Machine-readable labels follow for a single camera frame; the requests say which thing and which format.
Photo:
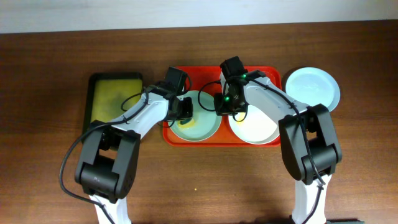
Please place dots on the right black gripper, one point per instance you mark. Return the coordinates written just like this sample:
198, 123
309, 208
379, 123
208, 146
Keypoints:
221, 111

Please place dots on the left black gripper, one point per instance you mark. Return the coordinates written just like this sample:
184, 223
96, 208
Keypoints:
185, 109

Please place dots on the green yellow sponge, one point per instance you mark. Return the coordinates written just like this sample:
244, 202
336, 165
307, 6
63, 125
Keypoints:
186, 121

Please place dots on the mint green plate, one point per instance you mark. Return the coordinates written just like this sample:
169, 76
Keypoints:
205, 124

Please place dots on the white cream plate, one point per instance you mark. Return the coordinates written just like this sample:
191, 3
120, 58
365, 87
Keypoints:
253, 127

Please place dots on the light blue plate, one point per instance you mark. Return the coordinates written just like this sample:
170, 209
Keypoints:
313, 86

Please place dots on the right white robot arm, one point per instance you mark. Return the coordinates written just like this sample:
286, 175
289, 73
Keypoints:
309, 144

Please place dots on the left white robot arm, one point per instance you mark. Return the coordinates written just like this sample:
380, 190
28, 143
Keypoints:
108, 161

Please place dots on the red plastic tray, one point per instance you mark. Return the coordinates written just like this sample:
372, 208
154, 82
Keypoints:
227, 132

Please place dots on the black tray with yellow liquid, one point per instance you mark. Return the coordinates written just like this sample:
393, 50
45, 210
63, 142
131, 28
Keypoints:
109, 95

